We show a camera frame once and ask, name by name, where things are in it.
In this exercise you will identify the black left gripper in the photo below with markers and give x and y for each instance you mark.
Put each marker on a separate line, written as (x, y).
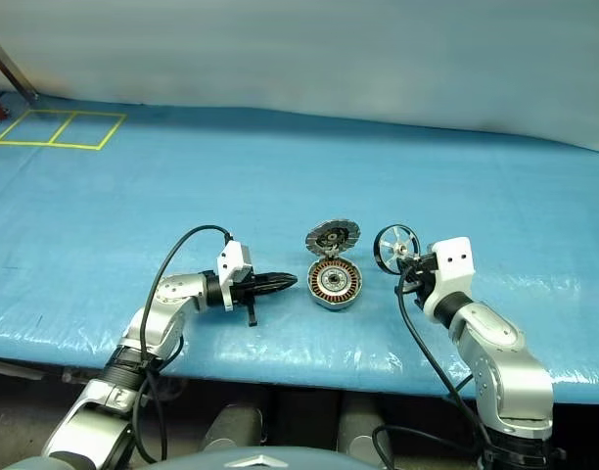
(243, 294)

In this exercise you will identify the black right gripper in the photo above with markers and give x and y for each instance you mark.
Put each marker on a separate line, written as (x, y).
(425, 276)

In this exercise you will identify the black spoked rotor wheel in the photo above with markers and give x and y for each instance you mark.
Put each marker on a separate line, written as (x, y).
(390, 245)

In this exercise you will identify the round motor stator housing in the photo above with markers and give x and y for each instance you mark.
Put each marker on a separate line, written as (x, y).
(335, 283)

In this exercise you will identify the silver ribbed motor cover disc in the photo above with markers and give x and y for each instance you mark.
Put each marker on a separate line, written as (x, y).
(334, 235)

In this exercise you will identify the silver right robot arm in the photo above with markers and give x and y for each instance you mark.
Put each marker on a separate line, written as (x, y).
(505, 362)

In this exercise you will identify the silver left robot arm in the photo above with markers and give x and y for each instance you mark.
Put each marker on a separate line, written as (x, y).
(152, 318)

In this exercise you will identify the blue plastic table cover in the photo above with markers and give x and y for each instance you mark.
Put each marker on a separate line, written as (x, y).
(299, 186)

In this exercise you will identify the grey robot torso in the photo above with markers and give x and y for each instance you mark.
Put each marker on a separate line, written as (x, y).
(231, 460)

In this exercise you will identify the yellow tape grid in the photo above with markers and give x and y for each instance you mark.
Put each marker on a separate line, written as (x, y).
(59, 128)

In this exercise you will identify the metal pole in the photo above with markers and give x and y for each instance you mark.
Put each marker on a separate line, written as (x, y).
(11, 63)

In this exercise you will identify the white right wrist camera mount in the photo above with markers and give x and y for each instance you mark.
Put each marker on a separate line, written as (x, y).
(456, 264)

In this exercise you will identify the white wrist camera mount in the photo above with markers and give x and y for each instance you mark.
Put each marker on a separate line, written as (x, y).
(456, 264)
(233, 259)

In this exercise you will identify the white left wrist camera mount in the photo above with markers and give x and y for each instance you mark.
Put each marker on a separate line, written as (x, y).
(233, 259)

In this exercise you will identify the metal under-table bracket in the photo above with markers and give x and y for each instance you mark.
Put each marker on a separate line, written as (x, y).
(15, 369)

